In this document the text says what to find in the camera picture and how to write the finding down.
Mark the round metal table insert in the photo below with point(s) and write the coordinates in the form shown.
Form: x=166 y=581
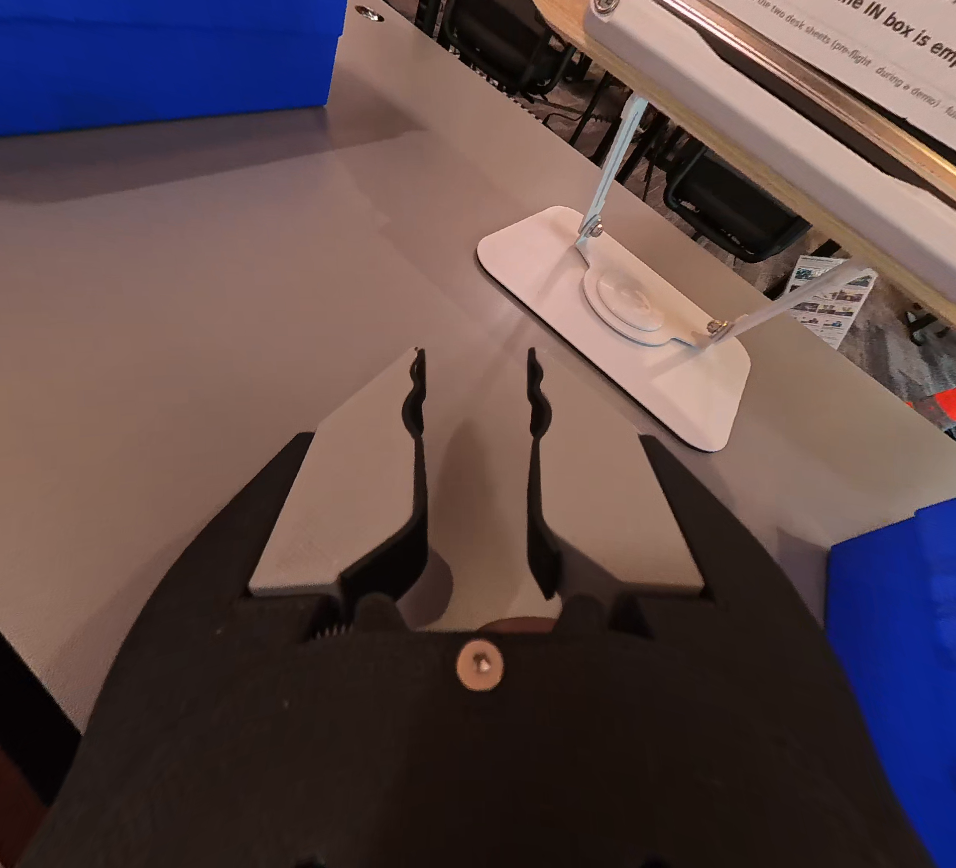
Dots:
x=368 y=12

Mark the printed instruction sheet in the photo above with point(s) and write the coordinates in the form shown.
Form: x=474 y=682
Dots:
x=821 y=9

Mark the wooden board document stand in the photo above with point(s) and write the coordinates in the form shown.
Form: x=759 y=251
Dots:
x=560 y=271

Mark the printed leaflet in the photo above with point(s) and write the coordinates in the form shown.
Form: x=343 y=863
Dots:
x=836 y=319

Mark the blue plastic bin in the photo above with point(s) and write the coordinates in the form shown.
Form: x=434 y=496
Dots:
x=149 y=24
x=896 y=659

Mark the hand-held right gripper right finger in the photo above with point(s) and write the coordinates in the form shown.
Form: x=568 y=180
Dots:
x=620 y=509

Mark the black office chair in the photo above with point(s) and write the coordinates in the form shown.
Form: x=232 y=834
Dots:
x=747 y=211

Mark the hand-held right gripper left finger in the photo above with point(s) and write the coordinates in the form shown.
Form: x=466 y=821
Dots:
x=336 y=509

